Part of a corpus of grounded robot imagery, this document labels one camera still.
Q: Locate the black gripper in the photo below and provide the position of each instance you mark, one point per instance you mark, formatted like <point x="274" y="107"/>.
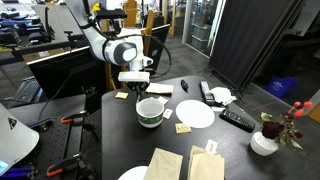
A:
<point x="137" y="85"/>

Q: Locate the white mug with green band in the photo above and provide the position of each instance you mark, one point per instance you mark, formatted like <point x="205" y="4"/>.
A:
<point x="150" y="113"/>

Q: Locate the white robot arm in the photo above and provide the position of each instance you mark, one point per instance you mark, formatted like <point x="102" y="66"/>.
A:
<point x="100" y="40"/>

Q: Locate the curved black remote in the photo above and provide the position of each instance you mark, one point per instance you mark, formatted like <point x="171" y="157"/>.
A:
<point x="184" y="85"/>

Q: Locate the brown sugar packet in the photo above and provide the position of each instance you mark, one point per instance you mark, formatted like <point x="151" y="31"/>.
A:
<point x="182" y="128"/>

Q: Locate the white round plate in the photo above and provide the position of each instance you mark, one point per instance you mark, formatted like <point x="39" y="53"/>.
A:
<point x="133" y="174"/>
<point x="195" y="113"/>

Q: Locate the long black tv remote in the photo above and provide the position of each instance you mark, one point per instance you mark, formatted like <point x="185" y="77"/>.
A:
<point x="207" y="92"/>

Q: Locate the black computer monitor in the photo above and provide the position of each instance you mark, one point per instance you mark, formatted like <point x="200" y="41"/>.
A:
<point x="66" y="71"/>

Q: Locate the small white paper packet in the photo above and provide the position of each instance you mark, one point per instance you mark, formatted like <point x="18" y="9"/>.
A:
<point x="218" y="109"/>

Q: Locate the crumpled white tissue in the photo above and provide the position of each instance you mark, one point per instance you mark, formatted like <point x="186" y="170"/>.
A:
<point x="222" y="95"/>

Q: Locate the grey storage bin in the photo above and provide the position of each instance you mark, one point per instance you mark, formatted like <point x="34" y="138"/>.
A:
<point x="201" y="31"/>

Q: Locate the black side table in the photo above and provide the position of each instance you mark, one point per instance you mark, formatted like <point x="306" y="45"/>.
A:
<point x="53" y="140"/>

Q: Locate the small black remote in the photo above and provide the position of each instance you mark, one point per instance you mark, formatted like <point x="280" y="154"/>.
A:
<point x="237" y="119"/>

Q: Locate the black keyboard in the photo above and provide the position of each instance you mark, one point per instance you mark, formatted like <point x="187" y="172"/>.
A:
<point x="26" y="90"/>

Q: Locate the black partition curtain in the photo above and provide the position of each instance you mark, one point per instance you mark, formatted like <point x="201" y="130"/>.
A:
<point x="253" y="40"/>

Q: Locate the white cone lamp shade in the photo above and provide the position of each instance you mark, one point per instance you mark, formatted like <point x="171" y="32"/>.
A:
<point x="13" y="140"/>

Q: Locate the small white vase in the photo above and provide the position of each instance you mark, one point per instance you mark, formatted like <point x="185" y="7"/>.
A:
<point x="263" y="144"/>

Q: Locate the dark red flowers with buds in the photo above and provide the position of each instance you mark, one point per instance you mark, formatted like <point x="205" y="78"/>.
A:
<point x="271" y="129"/>

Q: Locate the blue bin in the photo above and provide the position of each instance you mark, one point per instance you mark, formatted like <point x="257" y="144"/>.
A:
<point x="281" y="86"/>

